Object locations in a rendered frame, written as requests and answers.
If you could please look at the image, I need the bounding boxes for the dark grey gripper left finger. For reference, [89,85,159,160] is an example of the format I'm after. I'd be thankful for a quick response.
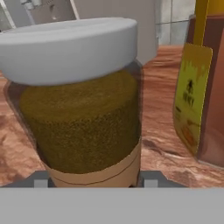
[2,170,57,189]

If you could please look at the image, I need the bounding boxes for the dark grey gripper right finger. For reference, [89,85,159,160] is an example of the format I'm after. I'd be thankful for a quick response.
[136,170,187,189]

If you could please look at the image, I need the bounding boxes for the cinnamon jar with white lid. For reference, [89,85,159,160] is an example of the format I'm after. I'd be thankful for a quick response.
[0,17,144,188]

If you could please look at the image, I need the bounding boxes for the honey bottle with yellow label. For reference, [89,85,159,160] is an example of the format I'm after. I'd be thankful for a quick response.
[171,0,224,171]

